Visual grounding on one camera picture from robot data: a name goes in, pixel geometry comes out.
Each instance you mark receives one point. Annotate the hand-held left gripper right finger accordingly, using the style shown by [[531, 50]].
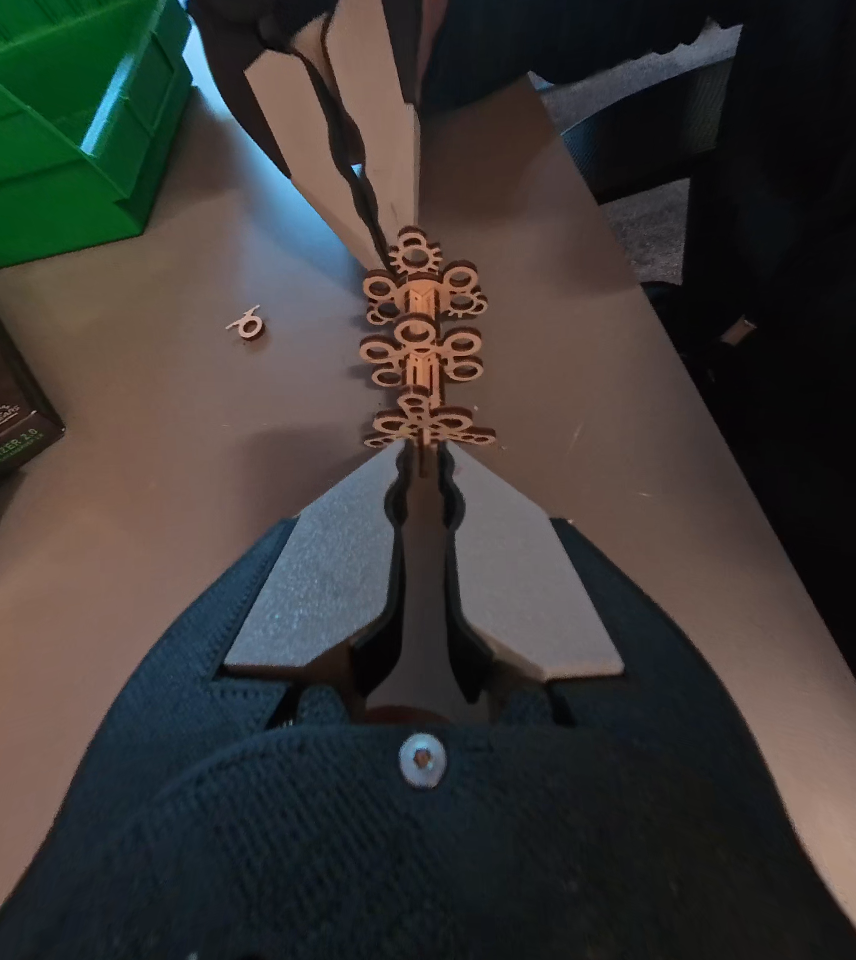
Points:
[[533, 592]]

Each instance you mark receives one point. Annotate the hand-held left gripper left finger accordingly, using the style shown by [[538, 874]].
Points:
[[315, 592]]

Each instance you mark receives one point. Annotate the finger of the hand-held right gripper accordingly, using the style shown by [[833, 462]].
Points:
[[375, 82], [293, 105]]

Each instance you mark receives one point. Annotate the wooden gear model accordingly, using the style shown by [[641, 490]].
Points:
[[422, 300]]

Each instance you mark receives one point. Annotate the black model kit box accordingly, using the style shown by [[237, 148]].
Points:
[[0, 405]]

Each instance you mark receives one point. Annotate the person's right hand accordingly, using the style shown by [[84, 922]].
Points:
[[431, 30]]

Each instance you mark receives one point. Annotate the green plastic bin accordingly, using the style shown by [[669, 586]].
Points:
[[23, 210], [60, 30]]

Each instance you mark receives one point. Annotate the grey mesh office chair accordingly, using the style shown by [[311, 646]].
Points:
[[637, 142]]

